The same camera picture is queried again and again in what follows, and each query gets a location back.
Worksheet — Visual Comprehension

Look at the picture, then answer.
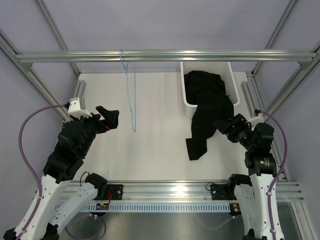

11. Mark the white plastic basket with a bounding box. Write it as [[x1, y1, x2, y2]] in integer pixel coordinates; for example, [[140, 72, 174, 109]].
[[180, 61, 241, 120]]

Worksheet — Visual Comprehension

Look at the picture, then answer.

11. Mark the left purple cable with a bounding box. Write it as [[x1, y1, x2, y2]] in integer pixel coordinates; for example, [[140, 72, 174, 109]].
[[18, 104, 70, 240]]

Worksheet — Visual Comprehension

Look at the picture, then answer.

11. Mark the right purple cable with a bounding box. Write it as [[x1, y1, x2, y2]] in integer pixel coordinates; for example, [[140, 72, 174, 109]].
[[261, 111, 288, 240]]

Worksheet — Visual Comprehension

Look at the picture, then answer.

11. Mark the aluminium hanging rail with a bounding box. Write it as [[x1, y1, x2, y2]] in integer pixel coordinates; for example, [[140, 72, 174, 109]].
[[15, 49, 318, 63]]

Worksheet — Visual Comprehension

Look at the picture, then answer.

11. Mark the light blue wire hanger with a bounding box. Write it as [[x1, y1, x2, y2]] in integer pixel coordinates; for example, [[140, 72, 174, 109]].
[[119, 48, 137, 133]]

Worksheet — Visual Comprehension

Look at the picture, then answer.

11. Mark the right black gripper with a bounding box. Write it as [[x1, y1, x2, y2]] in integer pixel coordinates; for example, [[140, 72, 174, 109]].
[[213, 113, 256, 151]]

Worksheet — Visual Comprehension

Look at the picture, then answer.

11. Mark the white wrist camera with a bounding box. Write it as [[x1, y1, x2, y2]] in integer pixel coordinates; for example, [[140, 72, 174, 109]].
[[247, 109, 264, 127], [67, 97, 92, 119]]

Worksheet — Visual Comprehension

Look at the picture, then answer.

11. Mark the purple cable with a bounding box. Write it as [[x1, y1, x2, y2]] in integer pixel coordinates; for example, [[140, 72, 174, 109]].
[[18, 104, 70, 240], [261, 111, 288, 240]]

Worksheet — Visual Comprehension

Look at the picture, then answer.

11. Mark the white slotted cable duct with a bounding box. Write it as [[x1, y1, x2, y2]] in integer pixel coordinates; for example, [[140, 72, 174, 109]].
[[80, 202, 231, 213]]

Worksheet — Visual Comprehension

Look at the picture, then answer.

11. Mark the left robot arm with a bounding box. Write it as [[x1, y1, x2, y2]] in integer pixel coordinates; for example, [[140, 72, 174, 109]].
[[3, 106, 120, 240]]

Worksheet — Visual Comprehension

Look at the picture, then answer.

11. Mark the black shirt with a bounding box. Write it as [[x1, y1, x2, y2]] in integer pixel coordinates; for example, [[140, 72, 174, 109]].
[[183, 70, 234, 161]]

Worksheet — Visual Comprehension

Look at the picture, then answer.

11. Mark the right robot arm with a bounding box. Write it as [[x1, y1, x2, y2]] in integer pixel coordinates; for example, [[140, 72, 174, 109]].
[[213, 110, 285, 240]]

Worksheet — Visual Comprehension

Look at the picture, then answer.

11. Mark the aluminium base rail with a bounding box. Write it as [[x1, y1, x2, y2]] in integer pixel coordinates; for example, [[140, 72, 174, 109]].
[[32, 181, 306, 202]]

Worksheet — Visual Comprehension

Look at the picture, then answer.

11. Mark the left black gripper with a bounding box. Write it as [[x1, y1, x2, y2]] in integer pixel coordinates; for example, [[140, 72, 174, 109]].
[[72, 105, 120, 157]]

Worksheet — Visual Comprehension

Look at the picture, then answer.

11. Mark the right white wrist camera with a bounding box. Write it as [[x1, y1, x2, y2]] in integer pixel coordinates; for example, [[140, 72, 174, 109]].
[[247, 109, 264, 127]]

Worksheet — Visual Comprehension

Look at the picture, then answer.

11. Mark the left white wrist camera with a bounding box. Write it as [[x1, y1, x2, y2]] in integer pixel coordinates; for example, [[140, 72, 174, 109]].
[[67, 97, 92, 119]]

